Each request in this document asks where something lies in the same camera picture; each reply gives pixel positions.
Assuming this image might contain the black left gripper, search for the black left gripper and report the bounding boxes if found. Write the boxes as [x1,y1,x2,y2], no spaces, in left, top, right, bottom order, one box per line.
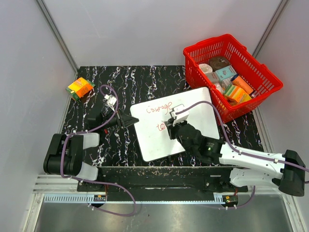
[100,106,139,130]

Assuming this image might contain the white whiteboard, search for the white whiteboard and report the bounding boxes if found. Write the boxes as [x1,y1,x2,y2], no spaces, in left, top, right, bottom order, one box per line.
[130,87,219,162]

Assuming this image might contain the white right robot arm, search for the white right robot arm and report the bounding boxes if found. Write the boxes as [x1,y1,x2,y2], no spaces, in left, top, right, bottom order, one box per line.
[165,118,306,197]

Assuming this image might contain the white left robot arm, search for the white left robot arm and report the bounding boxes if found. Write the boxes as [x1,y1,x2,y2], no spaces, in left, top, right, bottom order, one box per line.
[43,110,139,191]

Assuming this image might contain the orange green snack box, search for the orange green snack box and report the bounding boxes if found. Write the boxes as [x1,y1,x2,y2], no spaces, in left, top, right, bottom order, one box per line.
[66,77,95,101]

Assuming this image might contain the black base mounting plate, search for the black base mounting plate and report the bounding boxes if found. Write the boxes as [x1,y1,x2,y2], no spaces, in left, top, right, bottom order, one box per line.
[77,166,249,196]

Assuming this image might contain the white toilet paper roll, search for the white toilet paper roll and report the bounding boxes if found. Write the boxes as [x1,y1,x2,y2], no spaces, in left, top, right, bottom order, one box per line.
[198,63,213,74]

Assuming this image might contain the yellow green sponge pack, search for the yellow green sponge pack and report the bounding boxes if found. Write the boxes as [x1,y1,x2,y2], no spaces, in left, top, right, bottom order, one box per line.
[223,85,252,103]

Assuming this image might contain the brown round lid jar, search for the brown round lid jar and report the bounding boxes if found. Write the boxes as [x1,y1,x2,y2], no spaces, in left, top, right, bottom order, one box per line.
[208,56,230,71]

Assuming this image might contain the teal cardboard box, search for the teal cardboard box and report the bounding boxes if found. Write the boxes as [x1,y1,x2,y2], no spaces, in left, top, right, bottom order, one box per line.
[215,65,237,81]

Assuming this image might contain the orange blue box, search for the orange blue box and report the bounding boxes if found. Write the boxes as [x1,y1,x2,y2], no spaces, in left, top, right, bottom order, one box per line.
[231,74,254,95]

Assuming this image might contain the red plastic shopping basket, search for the red plastic shopping basket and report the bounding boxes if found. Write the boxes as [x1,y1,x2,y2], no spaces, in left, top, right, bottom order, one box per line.
[183,34,283,122]

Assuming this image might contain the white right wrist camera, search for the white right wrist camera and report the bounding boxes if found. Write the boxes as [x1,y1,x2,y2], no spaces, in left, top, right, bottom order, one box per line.
[170,104,189,126]

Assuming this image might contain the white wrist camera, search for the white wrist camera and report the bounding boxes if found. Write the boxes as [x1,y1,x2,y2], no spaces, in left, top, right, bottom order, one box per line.
[170,104,189,126]
[104,94,117,111]

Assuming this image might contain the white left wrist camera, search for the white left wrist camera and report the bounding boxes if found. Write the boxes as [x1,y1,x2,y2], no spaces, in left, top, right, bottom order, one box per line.
[104,94,117,111]

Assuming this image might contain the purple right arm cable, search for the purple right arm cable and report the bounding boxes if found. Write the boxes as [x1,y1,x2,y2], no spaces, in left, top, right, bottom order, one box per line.
[175,101,309,210]

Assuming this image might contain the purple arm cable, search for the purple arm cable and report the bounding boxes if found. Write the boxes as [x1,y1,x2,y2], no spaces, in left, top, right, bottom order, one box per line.
[175,101,309,210]
[60,85,138,216]

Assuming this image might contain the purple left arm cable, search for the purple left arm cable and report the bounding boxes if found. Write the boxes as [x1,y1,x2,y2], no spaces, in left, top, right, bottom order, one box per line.
[60,85,138,216]

